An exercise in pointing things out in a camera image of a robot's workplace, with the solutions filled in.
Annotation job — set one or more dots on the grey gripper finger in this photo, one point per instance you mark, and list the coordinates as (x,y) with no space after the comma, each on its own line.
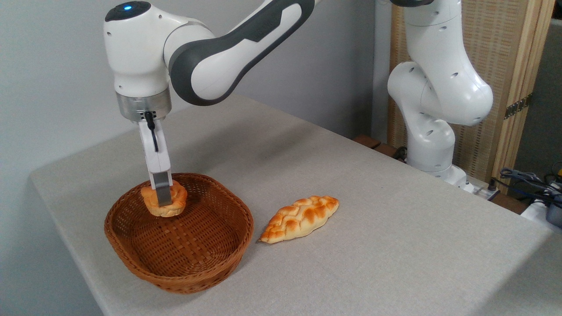
(163,191)

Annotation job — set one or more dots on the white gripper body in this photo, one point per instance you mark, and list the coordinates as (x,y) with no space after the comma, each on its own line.
(159,158)

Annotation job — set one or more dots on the round golden bread bun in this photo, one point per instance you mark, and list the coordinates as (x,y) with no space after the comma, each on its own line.
(178,199)

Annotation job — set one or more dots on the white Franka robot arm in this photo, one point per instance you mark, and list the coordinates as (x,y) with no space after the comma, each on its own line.
(140,52)

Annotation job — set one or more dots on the brown wicker basket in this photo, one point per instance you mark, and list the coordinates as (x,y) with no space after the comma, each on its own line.
(189,245)

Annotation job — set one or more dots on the long braided bread loaf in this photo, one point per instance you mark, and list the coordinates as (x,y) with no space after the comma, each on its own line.
(298,217)

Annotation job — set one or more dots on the brown wooden block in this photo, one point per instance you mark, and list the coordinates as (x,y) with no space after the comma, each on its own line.
(368,141)

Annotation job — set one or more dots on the grey tablecloth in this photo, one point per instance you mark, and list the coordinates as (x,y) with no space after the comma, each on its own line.
(373,219)

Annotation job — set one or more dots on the white power strip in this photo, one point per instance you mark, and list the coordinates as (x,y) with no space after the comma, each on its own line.
(483,192)

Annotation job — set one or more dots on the metal screen hinge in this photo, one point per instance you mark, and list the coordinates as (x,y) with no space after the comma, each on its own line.
(517,107)

